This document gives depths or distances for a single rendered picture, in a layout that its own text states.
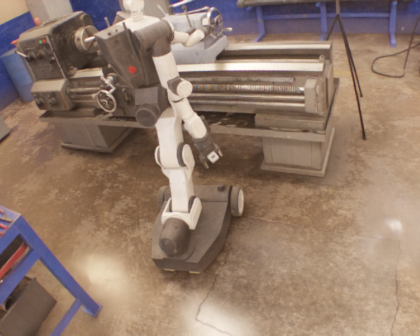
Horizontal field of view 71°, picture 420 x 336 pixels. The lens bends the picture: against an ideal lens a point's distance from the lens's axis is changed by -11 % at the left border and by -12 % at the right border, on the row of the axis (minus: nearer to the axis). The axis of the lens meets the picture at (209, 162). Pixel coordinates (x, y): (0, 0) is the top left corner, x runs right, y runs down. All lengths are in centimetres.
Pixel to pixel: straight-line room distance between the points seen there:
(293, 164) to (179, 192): 95
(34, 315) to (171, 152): 135
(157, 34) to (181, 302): 144
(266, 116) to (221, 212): 75
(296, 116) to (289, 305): 123
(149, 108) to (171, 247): 76
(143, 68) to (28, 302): 154
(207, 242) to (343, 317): 87
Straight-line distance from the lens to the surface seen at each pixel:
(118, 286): 223
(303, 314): 186
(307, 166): 251
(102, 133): 337
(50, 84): 343
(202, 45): 243
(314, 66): 213
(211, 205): 218
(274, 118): 233
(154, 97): 164
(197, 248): 197
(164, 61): 146
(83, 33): 319
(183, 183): 195
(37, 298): 229
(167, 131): 183
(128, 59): 157
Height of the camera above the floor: 169
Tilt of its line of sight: 37 degrees down
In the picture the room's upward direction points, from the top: 15 degrees counter-clockwise
